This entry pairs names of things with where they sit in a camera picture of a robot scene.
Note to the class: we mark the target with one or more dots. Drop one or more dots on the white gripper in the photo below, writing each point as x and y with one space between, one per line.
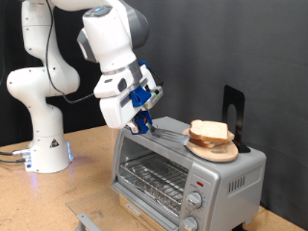
115 112

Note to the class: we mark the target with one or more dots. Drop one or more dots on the metal spatula with blue block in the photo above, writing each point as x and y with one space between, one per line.
170 134

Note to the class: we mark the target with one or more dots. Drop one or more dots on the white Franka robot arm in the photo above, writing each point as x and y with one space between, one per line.
45 128

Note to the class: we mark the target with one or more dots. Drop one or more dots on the aluminium foil oven tray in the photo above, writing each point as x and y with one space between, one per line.
138 186

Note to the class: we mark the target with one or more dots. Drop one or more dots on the silver oven knob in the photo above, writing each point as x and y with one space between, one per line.
194 200
190 224

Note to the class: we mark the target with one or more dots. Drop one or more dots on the wooden riser under oven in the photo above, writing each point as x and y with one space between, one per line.
150 224

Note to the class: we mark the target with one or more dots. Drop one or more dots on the silver toaster oven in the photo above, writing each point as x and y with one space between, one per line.
224 179

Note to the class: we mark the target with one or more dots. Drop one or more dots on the black backdrop curtain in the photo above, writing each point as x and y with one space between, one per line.
86 118

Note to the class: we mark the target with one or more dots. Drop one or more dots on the round wooden cutting board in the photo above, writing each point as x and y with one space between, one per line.
221 154

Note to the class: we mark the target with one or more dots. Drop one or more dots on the black metal bookend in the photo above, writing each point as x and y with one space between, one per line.
239 102

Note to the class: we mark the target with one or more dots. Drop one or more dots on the dark grey backdrop curtain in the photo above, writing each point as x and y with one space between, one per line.
224 48

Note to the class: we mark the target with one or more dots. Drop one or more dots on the white wrist camera blue mount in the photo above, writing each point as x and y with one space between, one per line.
150 82

